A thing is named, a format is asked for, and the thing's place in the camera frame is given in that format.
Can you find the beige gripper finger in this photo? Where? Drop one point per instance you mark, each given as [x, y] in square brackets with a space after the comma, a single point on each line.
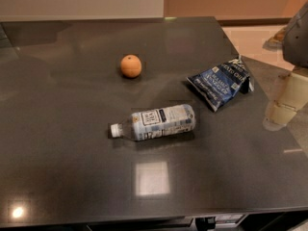
[279, 114]
[295, 93]

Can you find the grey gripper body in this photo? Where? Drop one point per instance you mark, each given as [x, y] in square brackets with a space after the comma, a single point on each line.
[296, 42]

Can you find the orange fruit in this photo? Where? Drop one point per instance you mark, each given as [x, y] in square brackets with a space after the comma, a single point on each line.
[130, 66]

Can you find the blue chip bag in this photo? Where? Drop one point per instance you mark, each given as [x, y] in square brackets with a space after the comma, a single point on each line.
[221, 83]

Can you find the clear plastic water bottle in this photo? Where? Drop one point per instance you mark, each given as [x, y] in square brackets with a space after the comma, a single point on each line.
[156, 123]

